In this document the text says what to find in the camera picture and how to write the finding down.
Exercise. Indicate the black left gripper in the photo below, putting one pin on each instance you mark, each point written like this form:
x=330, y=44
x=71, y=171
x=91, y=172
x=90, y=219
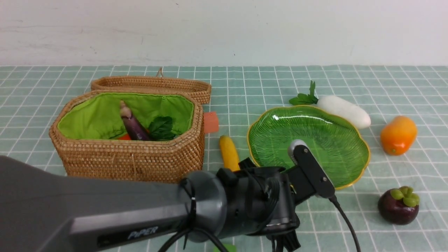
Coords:
x=259, y=202

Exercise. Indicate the yellow toy banana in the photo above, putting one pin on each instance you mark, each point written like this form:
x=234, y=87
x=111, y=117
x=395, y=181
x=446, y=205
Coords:
x=229, y=153

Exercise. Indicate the white toy radish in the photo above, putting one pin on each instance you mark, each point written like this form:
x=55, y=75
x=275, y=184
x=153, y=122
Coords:
x=334, y=105

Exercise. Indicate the purple toy mangosteen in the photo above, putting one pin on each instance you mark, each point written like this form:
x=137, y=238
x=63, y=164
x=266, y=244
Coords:
x=399, y=206

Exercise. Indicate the purple toy eggplant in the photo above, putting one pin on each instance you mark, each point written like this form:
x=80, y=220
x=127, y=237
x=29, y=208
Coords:
x=134, y=128

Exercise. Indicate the orange toy carrot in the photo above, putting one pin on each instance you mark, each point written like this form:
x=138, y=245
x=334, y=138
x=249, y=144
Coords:
x=125, y=137

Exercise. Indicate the orange toy mango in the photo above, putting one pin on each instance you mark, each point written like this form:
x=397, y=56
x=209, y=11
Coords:
x=398, y=136

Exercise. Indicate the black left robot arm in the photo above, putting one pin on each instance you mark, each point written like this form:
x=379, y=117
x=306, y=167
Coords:
x=44, y=212

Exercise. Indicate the green sticky note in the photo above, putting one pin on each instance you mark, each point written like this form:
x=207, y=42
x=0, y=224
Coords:
x=229, y=248

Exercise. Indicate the orange sticky note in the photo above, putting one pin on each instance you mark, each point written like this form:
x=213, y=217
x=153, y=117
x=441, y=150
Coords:
x=211, y=122

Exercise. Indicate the green leaf-shaped plate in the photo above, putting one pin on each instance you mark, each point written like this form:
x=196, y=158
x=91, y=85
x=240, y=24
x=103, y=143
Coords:
x=336, y=144

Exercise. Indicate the woven basket lid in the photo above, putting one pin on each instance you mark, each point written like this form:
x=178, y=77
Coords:
x=198, y=90

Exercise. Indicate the green checkered tablecloth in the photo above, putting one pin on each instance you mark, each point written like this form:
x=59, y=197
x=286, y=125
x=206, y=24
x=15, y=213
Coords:
x=31, y=98

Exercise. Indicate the woven wicker basket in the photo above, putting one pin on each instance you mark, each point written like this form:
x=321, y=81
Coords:
x=86, y=135

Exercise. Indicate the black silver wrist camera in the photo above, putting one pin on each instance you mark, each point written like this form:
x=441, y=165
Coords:
x=307, y=176

